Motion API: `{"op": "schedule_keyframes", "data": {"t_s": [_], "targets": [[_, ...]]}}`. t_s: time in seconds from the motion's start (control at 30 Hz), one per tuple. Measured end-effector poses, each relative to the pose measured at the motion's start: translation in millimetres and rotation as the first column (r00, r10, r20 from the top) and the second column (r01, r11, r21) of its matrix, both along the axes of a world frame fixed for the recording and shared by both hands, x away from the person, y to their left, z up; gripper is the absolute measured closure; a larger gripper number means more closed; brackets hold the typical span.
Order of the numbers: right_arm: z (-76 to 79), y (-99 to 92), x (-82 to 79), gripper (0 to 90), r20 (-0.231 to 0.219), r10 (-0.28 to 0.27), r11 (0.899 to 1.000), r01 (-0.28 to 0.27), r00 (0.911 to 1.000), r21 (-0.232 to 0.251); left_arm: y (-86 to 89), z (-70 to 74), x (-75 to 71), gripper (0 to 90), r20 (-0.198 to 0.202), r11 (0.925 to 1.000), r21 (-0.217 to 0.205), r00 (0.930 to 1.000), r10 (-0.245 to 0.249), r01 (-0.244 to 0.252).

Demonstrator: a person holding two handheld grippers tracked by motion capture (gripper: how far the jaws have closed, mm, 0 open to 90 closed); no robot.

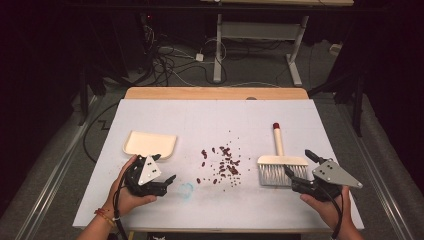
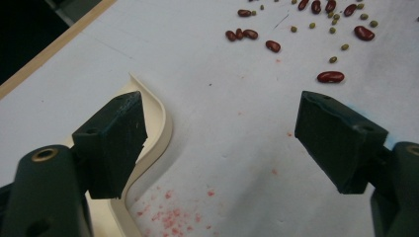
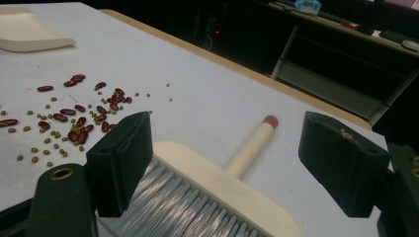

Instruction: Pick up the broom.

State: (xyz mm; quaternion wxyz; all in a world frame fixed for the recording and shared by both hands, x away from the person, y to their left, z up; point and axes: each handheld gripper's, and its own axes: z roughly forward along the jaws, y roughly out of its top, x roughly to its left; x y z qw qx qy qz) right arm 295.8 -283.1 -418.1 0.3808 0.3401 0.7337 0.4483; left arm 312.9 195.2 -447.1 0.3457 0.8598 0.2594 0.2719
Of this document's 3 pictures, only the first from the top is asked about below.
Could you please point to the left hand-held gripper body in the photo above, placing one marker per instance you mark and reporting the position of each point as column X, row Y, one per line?
column 146, row 173

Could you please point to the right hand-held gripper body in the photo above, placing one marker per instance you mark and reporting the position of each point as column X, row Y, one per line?
column 333, row 175

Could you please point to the cream plastic dustpan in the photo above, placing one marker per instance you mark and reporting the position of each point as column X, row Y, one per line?
column 150, row 144

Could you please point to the cream brush with red cap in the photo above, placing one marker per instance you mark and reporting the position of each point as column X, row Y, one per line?
column 278, row 143

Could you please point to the red beans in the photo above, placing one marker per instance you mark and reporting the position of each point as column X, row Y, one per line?
column 233, row 170

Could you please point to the person's left hand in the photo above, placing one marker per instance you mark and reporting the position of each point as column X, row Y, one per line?
column 125, row 200

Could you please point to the person's right hand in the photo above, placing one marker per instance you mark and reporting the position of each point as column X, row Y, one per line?
column 328, row 210

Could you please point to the white table cover board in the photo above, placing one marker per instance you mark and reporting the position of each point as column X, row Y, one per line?
column 216, row 120

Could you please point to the wooden table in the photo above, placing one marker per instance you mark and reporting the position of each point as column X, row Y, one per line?
column 200, row 93

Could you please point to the white power adapter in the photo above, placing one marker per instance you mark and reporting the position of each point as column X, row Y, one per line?
column 199, row 57

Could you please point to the small white box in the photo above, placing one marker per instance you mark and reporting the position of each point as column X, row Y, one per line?
column 335, row 49

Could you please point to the white metal desk frame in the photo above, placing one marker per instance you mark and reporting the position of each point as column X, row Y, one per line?
column 218, row 50

